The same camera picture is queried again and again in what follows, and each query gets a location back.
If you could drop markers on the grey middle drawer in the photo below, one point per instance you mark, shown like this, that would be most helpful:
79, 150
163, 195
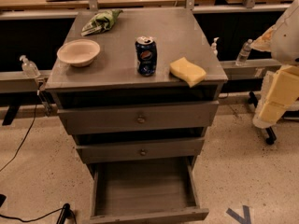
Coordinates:
140, 150

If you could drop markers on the white paper bowl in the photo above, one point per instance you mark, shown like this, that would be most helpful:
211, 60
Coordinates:
78, 53

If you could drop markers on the black wheeled stand leg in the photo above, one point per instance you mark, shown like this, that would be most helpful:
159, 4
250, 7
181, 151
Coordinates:
271, 138

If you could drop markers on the clear water bottle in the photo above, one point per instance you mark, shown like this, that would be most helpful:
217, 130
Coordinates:
244, 53

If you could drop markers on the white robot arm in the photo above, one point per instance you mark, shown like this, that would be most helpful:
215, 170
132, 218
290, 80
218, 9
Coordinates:
282, 39

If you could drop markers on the blue pepsi can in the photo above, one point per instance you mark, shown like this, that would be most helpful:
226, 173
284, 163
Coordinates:
146, 52

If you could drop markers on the grey top drawer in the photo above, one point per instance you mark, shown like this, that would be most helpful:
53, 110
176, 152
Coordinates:
130, 118

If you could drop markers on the yellow sponge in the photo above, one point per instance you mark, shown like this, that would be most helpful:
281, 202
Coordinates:
191, 73

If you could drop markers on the green chip bag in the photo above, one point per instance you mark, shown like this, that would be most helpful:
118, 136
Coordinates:
101, 22

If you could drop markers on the grey bottom drawer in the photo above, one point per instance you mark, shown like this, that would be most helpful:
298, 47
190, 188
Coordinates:
159, 191

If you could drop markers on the black plug on floor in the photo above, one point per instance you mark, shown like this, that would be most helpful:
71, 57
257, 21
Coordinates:
65, 213

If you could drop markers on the grey drawer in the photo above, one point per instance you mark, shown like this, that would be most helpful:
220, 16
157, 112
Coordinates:
130, 118
140, 150
159, 191

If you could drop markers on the clear sanitizer pump bottle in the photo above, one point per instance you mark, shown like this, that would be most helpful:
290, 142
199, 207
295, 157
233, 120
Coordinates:
29, 68

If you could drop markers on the white pump bottle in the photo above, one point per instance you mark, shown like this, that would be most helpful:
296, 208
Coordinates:
214, 46

